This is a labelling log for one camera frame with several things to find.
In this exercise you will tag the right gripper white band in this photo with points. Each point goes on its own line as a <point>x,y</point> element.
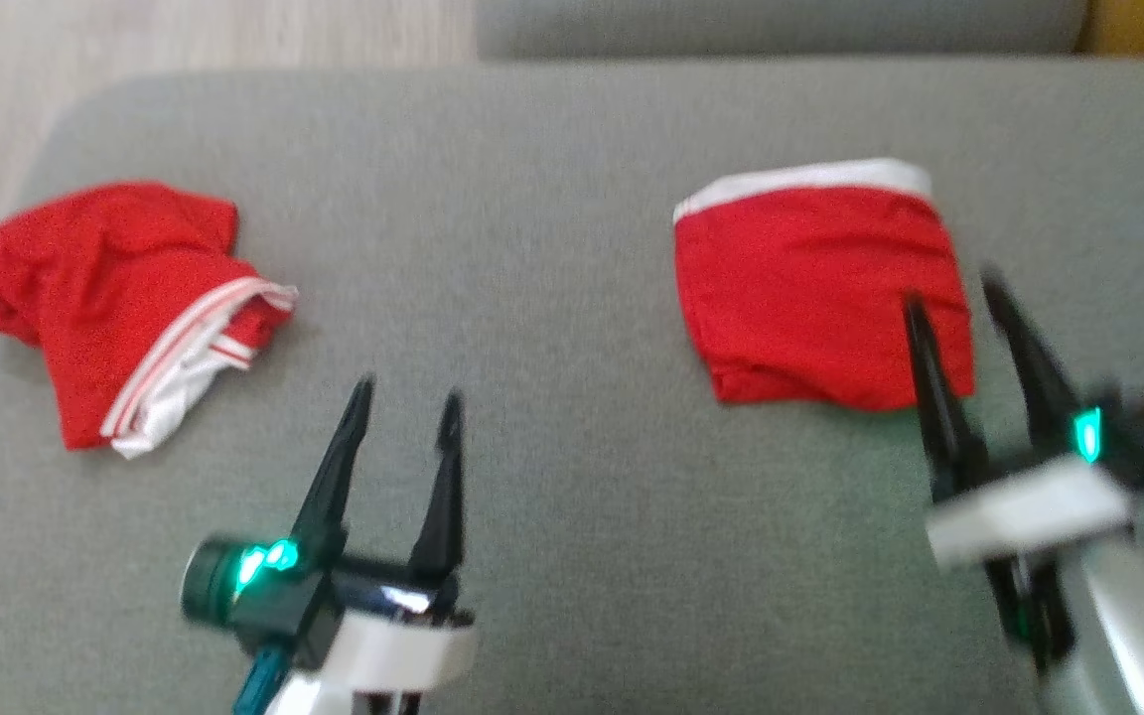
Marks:
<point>1029,516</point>

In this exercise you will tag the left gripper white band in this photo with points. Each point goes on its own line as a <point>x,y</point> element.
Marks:
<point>373,636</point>

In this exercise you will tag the red white striped jersey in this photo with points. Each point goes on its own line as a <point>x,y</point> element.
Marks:
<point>105,298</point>

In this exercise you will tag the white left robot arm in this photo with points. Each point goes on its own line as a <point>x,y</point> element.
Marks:
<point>334,700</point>

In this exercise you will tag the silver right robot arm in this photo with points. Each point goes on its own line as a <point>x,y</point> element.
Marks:
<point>1128,636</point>

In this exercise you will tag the folded red white garment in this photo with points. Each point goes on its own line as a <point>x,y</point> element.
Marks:
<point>810,288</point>

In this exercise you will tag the large grey fabric sofa seat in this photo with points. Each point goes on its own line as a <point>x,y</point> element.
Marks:
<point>572,248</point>

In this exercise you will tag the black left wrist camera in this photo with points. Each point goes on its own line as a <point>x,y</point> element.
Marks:
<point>207,584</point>

